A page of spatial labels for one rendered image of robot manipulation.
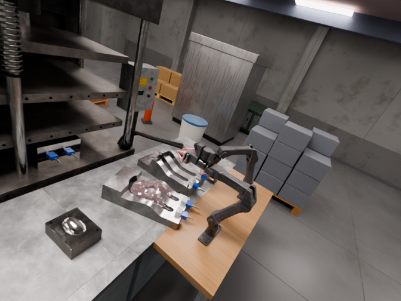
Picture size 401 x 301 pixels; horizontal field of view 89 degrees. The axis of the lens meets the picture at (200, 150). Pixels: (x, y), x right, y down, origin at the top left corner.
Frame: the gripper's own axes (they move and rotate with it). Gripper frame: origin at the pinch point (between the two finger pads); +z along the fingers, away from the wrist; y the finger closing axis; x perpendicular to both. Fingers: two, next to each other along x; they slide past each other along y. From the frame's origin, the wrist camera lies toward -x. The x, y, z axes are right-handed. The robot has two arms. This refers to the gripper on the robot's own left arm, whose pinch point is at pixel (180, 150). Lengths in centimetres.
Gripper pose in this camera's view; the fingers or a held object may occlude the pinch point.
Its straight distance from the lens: 126.0
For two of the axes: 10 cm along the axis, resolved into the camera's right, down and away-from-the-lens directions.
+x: -2.8, 8.6, 4.3
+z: -8.0, -4.6, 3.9
